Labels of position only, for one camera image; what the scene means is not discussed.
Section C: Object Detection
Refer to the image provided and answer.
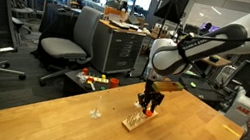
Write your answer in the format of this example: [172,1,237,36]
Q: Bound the wooden base with clear pegs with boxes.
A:
[120,104,160,137]

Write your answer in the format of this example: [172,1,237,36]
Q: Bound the orange cup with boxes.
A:
[108,77,120,90]

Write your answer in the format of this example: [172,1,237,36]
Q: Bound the white ABB robot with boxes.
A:
[222,84,250,128]

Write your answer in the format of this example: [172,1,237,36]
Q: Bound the yellow tape strip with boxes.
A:
[220,124,242,138]

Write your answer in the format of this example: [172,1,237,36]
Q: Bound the red white toy mushroom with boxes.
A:
[84,77,98,92]

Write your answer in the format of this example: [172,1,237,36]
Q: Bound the laptop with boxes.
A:
[108,18,140,32]

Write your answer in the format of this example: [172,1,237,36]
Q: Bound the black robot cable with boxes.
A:
[172,4,250,87]

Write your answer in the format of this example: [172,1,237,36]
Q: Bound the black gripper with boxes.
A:
[135,78,168,116]

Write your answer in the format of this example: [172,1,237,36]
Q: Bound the orange disk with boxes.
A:
[144,109,154,118]

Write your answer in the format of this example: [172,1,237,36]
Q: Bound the small green object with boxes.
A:
[189,81,198,89]

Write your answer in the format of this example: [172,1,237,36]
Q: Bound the colourful toy board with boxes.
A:
[86,73,111,86]

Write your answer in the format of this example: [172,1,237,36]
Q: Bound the grey office chair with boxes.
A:
[33,0,106,95]

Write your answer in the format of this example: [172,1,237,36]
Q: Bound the cardboard box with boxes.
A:
[102,5,130,24]

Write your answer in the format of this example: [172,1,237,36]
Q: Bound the small colourful toy pieces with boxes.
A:
[60,65,122,106]

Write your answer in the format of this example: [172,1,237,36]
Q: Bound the red toy block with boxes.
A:
[81,66,90,76]

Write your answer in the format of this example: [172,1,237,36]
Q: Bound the grey drawer cabinet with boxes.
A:
[87,18,148,80]

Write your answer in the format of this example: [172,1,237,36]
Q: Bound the small wooden desk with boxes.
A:
[200,53,233,72]

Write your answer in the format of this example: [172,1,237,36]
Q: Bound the black softbox light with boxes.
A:
[152,0,191,26]

